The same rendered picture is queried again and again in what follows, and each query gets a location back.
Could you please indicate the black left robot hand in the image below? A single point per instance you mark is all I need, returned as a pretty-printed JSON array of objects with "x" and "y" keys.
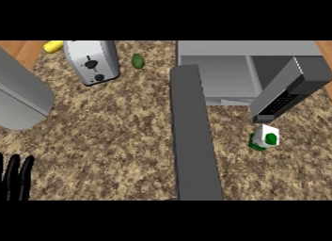
[{"x": 7, "y": 182}]

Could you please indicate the dark grey microwave door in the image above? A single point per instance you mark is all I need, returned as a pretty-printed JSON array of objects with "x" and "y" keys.
[{"x": 193, "y": 135}]

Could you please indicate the white green milk carton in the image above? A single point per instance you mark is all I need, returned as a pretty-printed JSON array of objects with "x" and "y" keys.
[{"x": 266, "y": 138}]

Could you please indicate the grey microwave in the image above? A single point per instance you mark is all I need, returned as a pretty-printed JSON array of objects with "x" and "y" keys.
[{"x": 266, "y": 75}]

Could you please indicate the silver toaster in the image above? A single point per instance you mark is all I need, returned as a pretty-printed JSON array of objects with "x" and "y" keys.
[{"x": 92, "y": 62}]

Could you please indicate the yellow corn cob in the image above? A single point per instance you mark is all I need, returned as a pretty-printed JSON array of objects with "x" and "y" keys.
[{"x": 52, "y": 46}]

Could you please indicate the green avocado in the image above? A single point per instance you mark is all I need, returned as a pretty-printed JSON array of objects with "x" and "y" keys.
[{"x": 137, "y": 61}]

